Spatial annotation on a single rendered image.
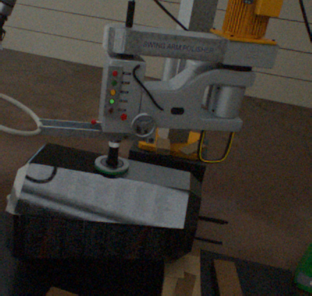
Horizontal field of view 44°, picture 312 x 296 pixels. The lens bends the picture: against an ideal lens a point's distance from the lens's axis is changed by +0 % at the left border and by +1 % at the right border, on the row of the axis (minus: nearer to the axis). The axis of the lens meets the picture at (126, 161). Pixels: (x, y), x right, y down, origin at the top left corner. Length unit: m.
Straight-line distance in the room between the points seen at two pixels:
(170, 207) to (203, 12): 1.36
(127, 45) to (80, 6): 6.62
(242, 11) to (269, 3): 0.14
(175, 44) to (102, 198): 0.98
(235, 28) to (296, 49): 5.89
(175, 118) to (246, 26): 0.61
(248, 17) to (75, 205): 1.43
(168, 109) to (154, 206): 0.58
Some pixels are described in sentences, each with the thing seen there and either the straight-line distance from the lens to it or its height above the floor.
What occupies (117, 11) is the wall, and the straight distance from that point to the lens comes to 8.41.
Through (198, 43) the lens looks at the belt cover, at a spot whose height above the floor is 1.66.
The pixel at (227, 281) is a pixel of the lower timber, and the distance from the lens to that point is 2.95.
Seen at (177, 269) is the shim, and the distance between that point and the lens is 2.71.
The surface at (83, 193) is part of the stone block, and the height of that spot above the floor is 0.72.
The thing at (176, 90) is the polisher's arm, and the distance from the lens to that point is 2.24.
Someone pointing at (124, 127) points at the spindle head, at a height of 1.16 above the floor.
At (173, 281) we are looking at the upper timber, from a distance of 2.64.
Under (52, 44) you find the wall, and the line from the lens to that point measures 9.03.
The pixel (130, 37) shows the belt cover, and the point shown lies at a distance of 2.08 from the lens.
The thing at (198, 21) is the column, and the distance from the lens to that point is 2.88.
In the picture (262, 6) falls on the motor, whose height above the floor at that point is 1.88.
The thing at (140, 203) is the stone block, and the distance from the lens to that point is 2.34.
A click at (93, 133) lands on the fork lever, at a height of 1.09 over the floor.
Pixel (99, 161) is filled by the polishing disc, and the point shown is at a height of 0.88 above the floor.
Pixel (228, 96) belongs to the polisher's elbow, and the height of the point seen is 1.38.
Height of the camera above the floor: 1.96
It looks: 26 degrees down
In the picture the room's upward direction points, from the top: 8 degrees clockwise
